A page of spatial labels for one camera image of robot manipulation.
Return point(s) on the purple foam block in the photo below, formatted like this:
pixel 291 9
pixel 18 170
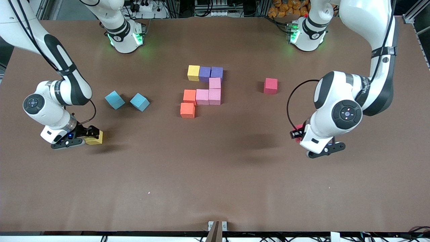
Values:
pixel 217 72
pixel 205 74

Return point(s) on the metal table edge bracket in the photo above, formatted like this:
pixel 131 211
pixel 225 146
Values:
pixel 224 226

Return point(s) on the aluminium frame rail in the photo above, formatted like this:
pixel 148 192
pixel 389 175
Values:
pixel 408 18
pixel 42 10

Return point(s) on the orange foam block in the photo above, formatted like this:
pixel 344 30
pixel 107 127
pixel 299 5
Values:
pixel 187 110
pixel 189 96

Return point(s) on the yellow foam block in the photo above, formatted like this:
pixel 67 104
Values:
pixel 95 140
pixel 194 72

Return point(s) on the pink foam block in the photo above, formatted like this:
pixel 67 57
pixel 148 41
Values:
pixel 202 96
pixel 215 83
pixel 215 96

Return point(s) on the blue foam block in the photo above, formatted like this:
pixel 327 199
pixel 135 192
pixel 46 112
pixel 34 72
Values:
pixel 114 99
pixel 139 102

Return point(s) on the white power strip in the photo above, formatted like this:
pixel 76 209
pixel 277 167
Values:
pixel 223 13
pixel 147 8

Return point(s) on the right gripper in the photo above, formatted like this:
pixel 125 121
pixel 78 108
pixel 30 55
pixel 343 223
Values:
pixel 81 130

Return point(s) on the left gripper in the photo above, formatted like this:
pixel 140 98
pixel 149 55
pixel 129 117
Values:
pixel 297 133

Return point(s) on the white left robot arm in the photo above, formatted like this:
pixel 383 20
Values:
pixel 369 20

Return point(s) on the red foam block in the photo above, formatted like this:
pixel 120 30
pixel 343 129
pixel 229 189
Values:
pixel 299 127
pixel 270 85

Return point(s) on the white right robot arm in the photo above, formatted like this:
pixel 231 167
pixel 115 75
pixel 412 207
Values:
pixel 50 111

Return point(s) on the bag of orange items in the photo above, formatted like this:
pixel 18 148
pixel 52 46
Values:
pixel 285 8

